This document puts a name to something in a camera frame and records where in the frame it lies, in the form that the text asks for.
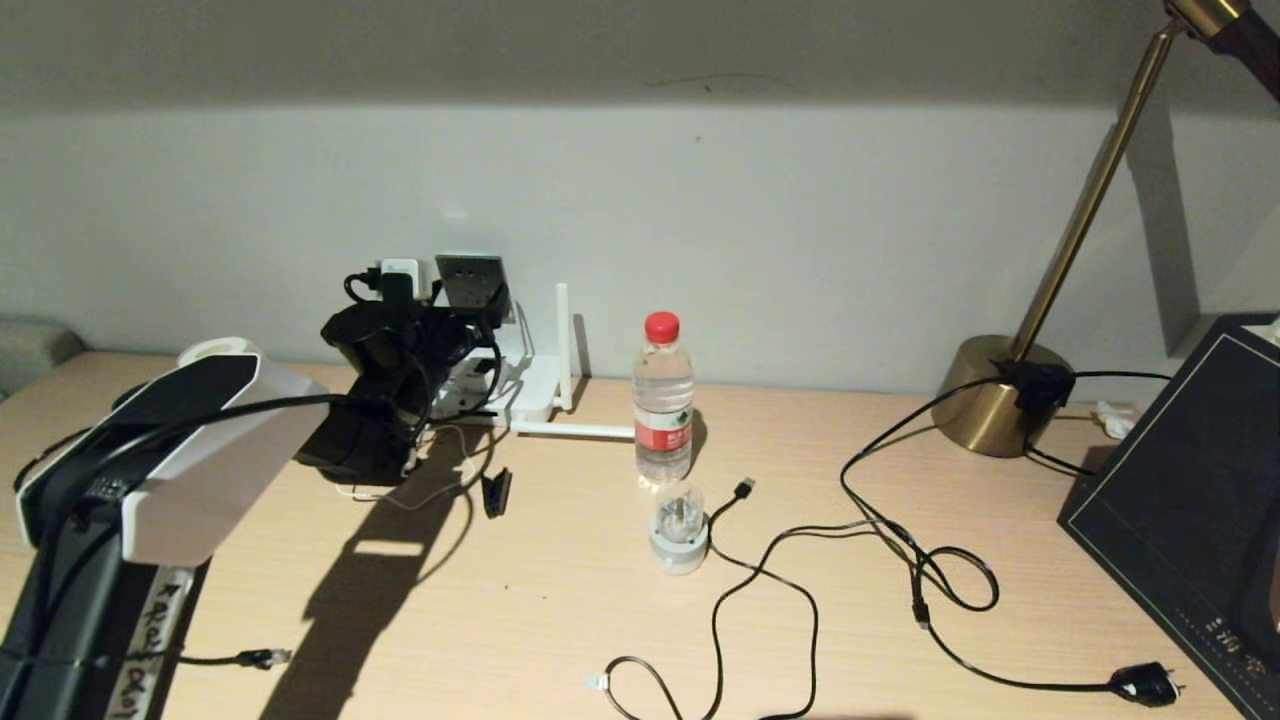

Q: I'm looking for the white charger plug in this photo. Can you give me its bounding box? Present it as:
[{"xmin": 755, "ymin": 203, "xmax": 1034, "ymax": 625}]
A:
[{"xmin": 378, "ymin": 258, "xmax": 435, "ymax": 303}]

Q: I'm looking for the red capped water bottle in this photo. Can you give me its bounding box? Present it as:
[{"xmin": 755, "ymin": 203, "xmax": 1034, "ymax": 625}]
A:
[{"xmin": 632, "ymin": 312, "xmax": 695, "ymax": 487}]

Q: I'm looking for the black cable with white tip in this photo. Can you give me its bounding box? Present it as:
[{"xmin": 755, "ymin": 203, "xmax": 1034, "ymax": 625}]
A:
[{"xmin": 585, "ymin": 655, "xmax": 691, "ymax": 720}]

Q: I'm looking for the black two-pin power cable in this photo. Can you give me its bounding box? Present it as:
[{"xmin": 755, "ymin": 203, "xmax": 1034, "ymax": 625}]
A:
[{"xmin": 840, "ymin": 375, "xmax": 1187, "ymax": 709}]

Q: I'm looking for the gold desk lamp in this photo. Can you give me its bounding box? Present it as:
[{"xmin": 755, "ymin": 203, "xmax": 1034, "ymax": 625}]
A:
[{"xmin": 932, "ymin": 0, "xmax": 1280, "ymax": 459}]

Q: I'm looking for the black USB cable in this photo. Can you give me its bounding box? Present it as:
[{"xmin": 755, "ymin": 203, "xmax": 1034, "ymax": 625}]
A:
[{"xmin": 703, "ymin": 478, "xmax": 933, "ymax": 720}]

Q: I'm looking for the black box on lamp base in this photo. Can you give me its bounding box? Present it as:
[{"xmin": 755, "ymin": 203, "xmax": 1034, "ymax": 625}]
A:
[{"xmin": 995, "ymin": 362, "xmax": 1077, "ymax": 413}]

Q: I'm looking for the white tape roll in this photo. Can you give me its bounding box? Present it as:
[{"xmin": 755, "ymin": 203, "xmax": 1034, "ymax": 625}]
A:
[{"xmin": 178, "ymin": 338, "xmax": 263, "ymax": 369}]

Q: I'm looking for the thin black lamp cable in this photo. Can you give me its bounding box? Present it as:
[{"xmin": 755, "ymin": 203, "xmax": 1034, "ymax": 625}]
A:
[{"xmin": 1022, "ymin": 370, "xmax": 1173, "ymax": 481}]

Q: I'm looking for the clear dome grey base gadget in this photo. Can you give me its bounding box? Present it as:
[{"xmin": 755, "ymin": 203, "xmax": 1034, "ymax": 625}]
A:
[{"xmin": 649, "ymin": 482, "xmax": 711, "ymax": 576}]

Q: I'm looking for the grey cushion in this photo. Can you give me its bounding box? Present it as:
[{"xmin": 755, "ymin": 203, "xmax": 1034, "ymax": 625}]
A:
[{"xmin": 0, "ymin": 318, "xmax": 86, "ymax": 399}]

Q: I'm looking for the grey wall socket plate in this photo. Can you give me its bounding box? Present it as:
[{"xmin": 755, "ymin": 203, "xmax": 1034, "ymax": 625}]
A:
[{"xmin": 435, "ymin": 255, "xmax": 513, "ymax": 323}]

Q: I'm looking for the white router with antennas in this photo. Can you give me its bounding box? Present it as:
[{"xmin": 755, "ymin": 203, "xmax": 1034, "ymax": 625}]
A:
[{"xmin": 430, "ymin": 283, "xmax": 636, "ymax": 441}]

